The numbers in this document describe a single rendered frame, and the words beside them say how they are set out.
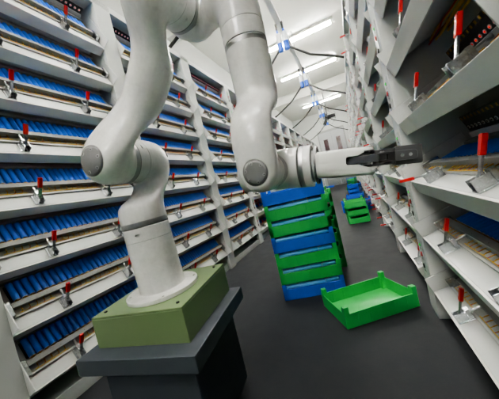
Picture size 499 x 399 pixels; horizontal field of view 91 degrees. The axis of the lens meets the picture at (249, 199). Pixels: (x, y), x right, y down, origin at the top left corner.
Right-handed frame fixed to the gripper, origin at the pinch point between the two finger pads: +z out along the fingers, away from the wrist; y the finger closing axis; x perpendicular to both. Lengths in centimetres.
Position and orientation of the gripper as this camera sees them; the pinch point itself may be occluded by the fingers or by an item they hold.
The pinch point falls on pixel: (405, 154)
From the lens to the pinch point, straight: 51.9
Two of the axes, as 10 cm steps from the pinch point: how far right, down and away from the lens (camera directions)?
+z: 9.2, -0.7, -3.9
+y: -3.8, 1.2, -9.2
